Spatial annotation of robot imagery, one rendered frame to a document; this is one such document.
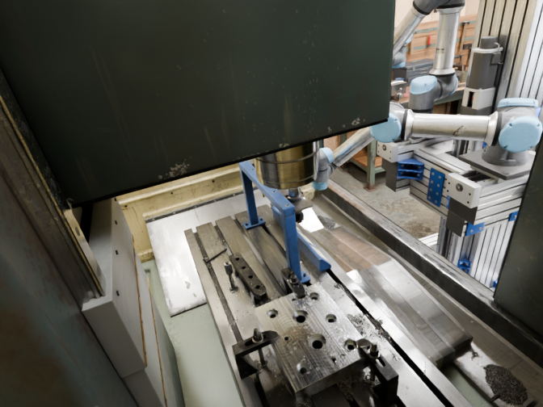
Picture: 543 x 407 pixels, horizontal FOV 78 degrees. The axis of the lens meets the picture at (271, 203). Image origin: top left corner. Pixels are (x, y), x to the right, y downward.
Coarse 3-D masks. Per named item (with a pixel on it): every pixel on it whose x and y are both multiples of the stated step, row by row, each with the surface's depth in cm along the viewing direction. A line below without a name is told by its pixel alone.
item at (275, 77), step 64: (0, 0) 42; (64, 0) 44; (128, 0) 47; (192, 0) 50; (256, 0) 53; (320, 0) 57; (384, 0) 61; (0, 64) 44; (64, 64) 47; (128, 64) 50; (192, 64) 53; (256, 64) 57; (320, 64) 62; (384, 64) 67; (64, 128) 50; (128, 128) 54; (192, 128) 58; (256, 128) 62; (320, 128) 68; (64, 192) 54; (128, 192) 59
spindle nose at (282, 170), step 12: (312, 144) 75; (264, 156) 75; (276, 156) 74; (288, 156) 73; (300, 156) 74; (312, 156) 76; (264, 168) 77; (276, 168) 75; (288, 168) 75; (300, 168) 75; (312, 168) 77; (264, 180) 79; (276, 180) 77; (288, 180) 76; (300, 180) 77; (312, 180) 79
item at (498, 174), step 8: (472, 152) 139; (480, 152) 138; (464, 160) 136; (472, 160) 133; (480, 160) 132; (528, 160) 127; (472, 168) 136; (480, 168) 129; (488, 168) 126; (496, 168) 125; (504, 168) 124; (512, 168) 124; (520, 168) 123; (528, 168) 122; (464, 176) 134; (496, 176) 124; (504, 176) 120; (512, 176) 120; (520, 176) 130; (480, 184) 126; (488, 184) 127
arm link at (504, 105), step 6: (504, 102) 119; (510, 102) 117; (516, 102) 116; (522, 102) 115; (528, 102) 115; (534, 102) 115; (498, 108) 123; (504, 108) 119; (510, 108) 117; (528, 108) 114; (534, 108) 116
